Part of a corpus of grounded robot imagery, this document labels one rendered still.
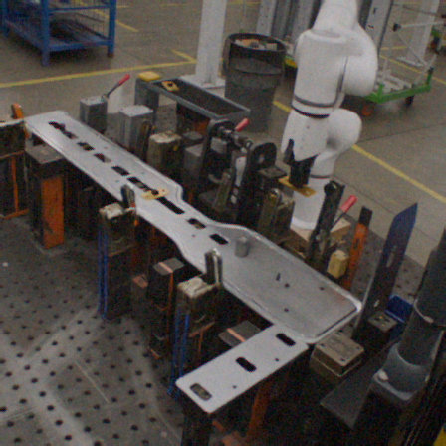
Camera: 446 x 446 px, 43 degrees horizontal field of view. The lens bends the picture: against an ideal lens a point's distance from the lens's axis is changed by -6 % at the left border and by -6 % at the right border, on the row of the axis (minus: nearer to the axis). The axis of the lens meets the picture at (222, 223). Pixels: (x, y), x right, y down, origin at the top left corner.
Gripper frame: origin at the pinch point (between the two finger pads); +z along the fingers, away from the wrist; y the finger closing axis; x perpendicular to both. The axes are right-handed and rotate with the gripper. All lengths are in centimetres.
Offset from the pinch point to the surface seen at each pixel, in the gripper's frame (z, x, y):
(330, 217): 14.4, 1.7, -13.8
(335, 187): 6.9, 0.8, -14.9
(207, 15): 62, -328, -281
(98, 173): 27, -66, 7
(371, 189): 130, -106, -247
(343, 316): 27.6, 18.8, -2.0
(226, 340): 29.3, 6.8, 23.3
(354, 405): 24.4, 37.7, 20.7
